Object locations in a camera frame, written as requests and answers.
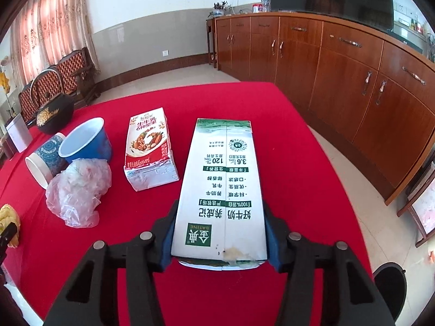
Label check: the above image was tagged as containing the blue bowl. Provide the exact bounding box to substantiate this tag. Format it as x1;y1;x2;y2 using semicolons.
58;117;113;164

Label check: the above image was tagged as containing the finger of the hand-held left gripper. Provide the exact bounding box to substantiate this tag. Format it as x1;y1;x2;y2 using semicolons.
0;222;19;269

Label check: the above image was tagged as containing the clear plastic bag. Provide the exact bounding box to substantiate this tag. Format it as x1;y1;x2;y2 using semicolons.
45;158;113;228

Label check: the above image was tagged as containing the row of small bottles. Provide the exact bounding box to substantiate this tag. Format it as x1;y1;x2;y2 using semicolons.
408;10;430;35

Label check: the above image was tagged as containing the potted plant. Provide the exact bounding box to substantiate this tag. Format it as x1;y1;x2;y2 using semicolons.
208;2;232;18

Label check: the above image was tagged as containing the black trash bin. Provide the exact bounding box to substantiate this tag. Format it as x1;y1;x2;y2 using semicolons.
372;262;408;313

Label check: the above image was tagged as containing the red tablecloth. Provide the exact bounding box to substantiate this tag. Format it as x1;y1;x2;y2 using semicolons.
0;81;374;326

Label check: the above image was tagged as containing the dark wooden side table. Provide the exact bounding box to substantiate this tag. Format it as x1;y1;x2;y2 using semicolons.
206;18;218;70

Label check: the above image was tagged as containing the pink floral cushion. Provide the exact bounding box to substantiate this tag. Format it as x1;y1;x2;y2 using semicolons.
409;180;435;235

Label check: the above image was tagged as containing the black set-top box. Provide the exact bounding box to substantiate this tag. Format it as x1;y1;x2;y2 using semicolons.
387;27;425;53

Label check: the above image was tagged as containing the black cast iron teapot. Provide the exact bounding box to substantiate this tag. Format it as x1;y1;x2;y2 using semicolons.
30;68;74;135

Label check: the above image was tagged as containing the white tin box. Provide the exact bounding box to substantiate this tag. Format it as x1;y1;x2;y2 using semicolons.
5;113;33;153

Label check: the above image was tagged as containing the wooden bench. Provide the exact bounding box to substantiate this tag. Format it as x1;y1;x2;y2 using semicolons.
17;47;101;123

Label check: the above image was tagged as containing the yellow flower plant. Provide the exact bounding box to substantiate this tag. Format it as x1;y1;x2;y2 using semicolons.
0;56;14;119

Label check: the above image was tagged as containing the yellow cloth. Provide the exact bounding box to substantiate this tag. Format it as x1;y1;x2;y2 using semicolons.
0;204;21;248

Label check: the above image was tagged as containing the red white milk carton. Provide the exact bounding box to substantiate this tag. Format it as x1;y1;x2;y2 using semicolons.
123;107;180;192

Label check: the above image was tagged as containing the wooden sideboard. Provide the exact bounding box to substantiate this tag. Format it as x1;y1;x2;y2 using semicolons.
215;11;435;206

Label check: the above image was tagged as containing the embroidered curtain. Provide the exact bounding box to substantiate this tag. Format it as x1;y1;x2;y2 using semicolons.
8;0;99;85

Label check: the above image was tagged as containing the green white milk carton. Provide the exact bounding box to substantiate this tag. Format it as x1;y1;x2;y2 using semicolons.
170;118;269;272

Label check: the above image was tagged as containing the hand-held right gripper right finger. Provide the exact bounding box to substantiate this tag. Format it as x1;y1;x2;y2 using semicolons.
262;201;396;326

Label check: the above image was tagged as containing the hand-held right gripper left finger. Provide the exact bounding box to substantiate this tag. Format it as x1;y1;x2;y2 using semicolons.
43;200;180;326

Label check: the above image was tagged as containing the blue patterned paper cup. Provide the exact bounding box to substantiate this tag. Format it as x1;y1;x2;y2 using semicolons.
25;132;69;190

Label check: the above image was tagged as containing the wooden chair floral cushion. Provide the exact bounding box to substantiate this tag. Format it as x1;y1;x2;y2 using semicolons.
397;158;435;248

